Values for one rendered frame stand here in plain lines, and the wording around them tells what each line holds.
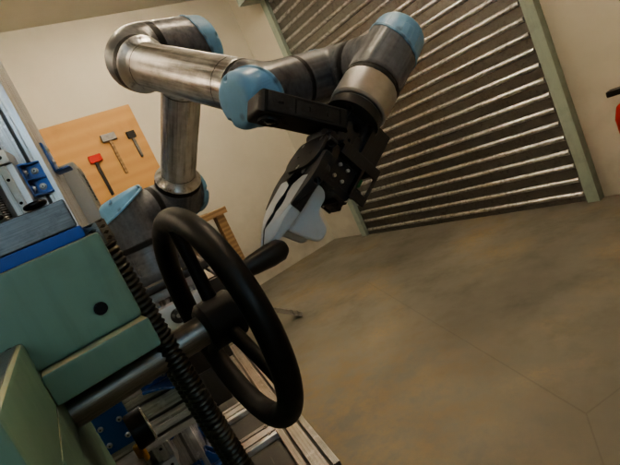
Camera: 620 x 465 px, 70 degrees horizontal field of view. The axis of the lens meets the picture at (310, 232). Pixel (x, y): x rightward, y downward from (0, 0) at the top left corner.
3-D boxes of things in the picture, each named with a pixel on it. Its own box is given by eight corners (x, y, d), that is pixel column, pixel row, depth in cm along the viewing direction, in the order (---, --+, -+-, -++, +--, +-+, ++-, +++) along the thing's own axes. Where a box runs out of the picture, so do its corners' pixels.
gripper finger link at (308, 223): (311, 273, 47) (348, 203, 50) (268, 242, 44) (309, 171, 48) (296, 273, 49) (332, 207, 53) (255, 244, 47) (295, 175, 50)
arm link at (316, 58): (263, 62, 64) (316, 45, 56) (315, 50, 71) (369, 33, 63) (278, 116, 67) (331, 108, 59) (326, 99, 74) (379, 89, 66)
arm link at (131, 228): (113, 255, 113) (87, 207, 111) (160, 232, 121) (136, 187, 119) (126, 249, 104) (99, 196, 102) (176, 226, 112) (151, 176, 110)
